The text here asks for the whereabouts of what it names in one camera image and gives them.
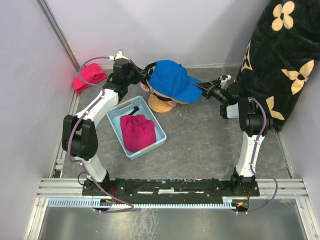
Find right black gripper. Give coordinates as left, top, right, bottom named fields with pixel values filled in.
left=192, top=79, right=227, bottom=105

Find pink cap with R logo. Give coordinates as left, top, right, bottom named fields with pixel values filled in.
left=140, top=82, right=177, bottom=107

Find tan cap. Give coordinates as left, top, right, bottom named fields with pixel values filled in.
left=153, top=92, right=190, bottom=105

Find colourful cap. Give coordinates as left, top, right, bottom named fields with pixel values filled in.
left=144, top=60, right=202, bottom=103

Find magenta cap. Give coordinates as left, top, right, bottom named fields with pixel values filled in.
left=120, top=114, right=157, bottom=152

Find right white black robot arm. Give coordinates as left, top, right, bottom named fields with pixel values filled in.
left=195, top=75, right=273, bottom=196

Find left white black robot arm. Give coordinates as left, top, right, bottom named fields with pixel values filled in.
left=62, top=58, right=148, bottom=195

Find wooden hat stand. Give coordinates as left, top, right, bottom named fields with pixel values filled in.
left=147, top=94, right=174, bottom=114

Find light blue plastic basket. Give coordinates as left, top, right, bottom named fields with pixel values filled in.
left=106, top=95, right=167, bottom=160

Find red cloth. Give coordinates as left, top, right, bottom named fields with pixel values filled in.
left=72, top=63, right=108, bottom=93

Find black floral blanket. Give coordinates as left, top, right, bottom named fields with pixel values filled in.
left=236, top=0, right=320, bottom=132

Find aluminium corner profile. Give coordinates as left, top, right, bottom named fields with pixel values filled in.
left=35, top=0, right=80, bottom=71

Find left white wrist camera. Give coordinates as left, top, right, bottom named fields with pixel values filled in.
left=108, top=49, right=129, bottom=61

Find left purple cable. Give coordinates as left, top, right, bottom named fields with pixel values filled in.
left=67, top=56, right=136, bottom=213

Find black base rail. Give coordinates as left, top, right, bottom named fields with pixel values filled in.
left=82, top=177, right=261, bottom=205

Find light blue cable duct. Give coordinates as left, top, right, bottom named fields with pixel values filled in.
left=47, top=197, right=246, bottom=210

